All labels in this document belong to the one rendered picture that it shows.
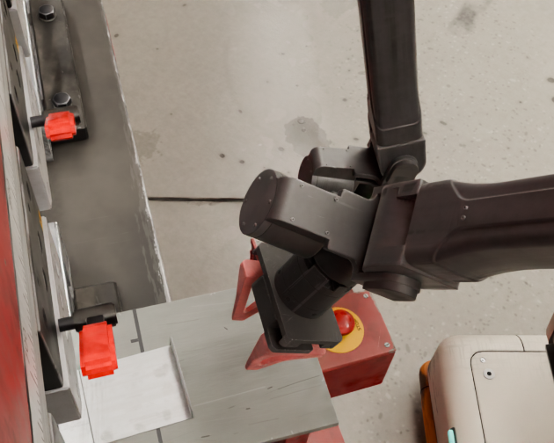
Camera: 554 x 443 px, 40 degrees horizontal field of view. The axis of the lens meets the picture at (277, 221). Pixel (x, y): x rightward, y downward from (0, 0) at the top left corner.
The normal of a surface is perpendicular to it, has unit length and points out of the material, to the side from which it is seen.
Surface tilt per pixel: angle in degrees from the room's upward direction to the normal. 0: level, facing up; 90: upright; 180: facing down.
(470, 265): 100
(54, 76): 0
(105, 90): 0
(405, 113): 73
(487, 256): 105
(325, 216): 34
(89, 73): 0
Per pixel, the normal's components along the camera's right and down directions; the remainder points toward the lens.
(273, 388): 0.07, -0.57
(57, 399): 0.27, 0.80
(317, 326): 0.55, -0.58
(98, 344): -0.12, -0.95
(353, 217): 0.48, -0.08
